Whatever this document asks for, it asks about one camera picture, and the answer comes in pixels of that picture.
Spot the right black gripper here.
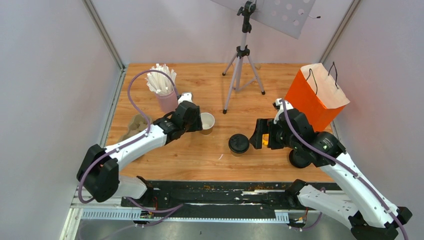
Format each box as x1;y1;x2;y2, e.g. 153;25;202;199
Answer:
248;118;299;151

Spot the black plastic cup lid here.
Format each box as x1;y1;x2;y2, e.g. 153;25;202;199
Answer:
228;133;250;148

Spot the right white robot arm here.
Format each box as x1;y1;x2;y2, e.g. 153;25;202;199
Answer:
249;108;412;240

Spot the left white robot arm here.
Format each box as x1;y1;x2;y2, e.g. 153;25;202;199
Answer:
76;100;203;207

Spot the pink translucent straw holder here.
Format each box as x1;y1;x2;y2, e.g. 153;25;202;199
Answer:
155;90;178;114

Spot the bundle of white straws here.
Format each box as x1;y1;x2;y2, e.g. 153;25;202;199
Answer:
145;63;177;96

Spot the grey pulp cup carrier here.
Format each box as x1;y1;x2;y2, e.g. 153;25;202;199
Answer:
118;113;148;142

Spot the orange paper bag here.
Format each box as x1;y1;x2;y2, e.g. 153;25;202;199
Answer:
284;62;350;132

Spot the grey perforated panel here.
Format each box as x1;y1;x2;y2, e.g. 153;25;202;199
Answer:
212;0;315;39

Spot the yellow triangular plastic bracket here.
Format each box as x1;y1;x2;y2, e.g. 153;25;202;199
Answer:
261;134;269;147

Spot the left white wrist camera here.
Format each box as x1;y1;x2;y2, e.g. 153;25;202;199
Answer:
177;92;193;104

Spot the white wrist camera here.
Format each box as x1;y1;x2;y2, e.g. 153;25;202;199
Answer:
177;92;193;104
273;98;294;119

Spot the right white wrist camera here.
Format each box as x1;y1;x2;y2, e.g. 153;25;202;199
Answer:
273;98;294;119

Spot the silver camera tripod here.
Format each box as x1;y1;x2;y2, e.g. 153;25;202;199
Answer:
222;0;266;115

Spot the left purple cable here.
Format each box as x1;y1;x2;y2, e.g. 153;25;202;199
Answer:
77;69;181;205

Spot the purple cable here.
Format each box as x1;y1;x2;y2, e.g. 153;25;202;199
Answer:
77;69;181;205
279;98;410;240

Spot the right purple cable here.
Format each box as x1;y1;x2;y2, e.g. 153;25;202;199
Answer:
279;98;410;240

